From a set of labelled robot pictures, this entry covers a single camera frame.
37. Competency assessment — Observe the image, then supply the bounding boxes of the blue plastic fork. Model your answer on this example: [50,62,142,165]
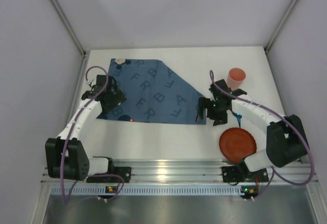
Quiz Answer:
[232,112,242,128]

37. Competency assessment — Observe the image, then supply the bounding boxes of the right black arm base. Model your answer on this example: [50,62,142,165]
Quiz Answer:
[221,166,269,184]

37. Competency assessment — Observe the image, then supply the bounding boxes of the blue letter placemat cloth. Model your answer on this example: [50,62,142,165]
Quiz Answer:
[99,58,206,125]

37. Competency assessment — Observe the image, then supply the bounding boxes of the pink plastic cup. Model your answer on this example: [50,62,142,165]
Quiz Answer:
[226,68,246,90]

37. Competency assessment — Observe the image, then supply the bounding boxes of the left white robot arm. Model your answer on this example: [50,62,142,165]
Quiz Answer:
[45,75,127,181]

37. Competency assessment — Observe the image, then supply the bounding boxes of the red plastic plate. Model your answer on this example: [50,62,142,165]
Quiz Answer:
[218,127,257,164]

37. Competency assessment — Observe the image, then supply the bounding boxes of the aluminium mounting rail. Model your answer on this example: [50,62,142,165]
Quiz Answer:
[41,160,311,184]

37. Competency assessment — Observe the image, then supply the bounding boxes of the perforated cable duct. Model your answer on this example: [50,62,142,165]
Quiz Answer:
[65,185,258,196]

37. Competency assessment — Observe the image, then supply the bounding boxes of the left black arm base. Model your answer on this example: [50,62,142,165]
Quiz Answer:
[86,166,132,183]

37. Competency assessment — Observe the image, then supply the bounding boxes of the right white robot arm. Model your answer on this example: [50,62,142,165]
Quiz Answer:
[196,79,314,175]

